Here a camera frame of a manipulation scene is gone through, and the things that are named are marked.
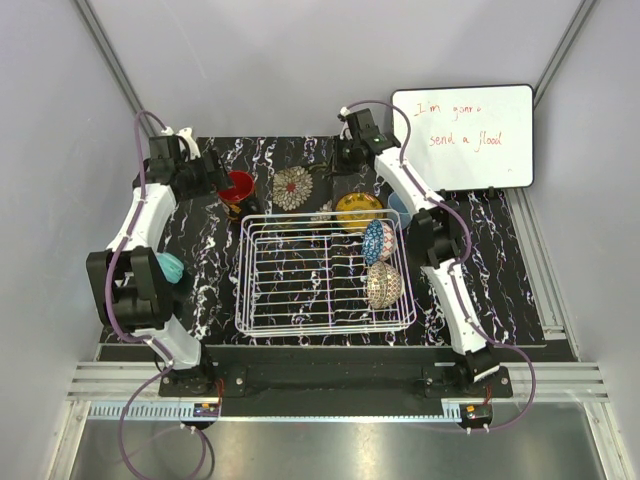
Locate teal cat-ear headphones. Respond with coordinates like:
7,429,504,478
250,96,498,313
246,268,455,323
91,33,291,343
156,252,185,285

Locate white whiteboard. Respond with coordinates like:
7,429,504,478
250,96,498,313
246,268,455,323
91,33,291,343
391,84,534,191

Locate black marble mat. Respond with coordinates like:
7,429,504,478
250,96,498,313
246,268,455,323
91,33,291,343
158,137,545,347

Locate blue patterned bowl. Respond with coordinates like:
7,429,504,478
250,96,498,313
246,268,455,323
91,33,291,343
362,219,397,266

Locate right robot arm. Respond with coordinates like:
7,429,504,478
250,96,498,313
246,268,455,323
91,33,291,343
335,106,499,397

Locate white wire dish rack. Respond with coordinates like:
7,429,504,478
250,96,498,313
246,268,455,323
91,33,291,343
235,209,417,338

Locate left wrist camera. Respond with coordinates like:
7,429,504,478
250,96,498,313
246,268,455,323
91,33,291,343
161,126,198,152

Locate red and black mug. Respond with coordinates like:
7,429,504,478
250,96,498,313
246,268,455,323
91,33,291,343
218,170,263,222

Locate yellow patterned bowl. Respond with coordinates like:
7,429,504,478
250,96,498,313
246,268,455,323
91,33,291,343
335,192,383,233

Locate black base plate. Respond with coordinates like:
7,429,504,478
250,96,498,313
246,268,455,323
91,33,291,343
159,346,513,420

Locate black floral square plate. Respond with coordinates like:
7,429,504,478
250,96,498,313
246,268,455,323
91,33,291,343
264,162,333,223

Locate light blue cup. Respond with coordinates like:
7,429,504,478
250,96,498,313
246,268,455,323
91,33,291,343
387,192,412,230

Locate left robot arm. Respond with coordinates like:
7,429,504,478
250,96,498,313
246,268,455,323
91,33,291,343
86,127,232,396

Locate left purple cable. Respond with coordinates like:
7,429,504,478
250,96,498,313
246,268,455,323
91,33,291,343
105,109,216,479

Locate brown patterned bowl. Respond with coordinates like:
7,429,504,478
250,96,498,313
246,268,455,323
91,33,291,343
366,261,404,310

